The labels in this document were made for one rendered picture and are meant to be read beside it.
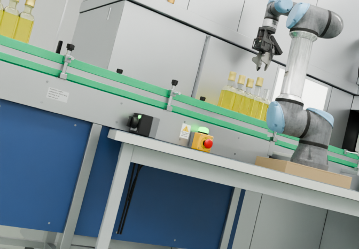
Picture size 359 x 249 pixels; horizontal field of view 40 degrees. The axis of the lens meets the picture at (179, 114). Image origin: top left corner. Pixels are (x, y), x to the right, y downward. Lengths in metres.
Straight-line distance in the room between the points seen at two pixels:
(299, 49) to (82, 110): 0.88
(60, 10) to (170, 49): 3.03
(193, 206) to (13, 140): 0.82
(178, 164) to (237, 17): 1.07
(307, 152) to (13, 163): 1.10
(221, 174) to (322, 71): 1.34
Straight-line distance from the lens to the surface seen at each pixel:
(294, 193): 1.97
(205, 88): 2.44
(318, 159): 1.99
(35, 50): 1.82
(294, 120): 1.95
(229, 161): 1.80
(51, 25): 5.25
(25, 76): 1.79
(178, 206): 2.13
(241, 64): 2.57
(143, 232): 2.08
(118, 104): 1.91
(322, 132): 2.00
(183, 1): 2.43
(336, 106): 3.13
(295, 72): 2.00
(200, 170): 1.81
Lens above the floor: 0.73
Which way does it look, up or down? 4 degrees up
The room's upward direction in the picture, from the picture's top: 14 degrees clockwise
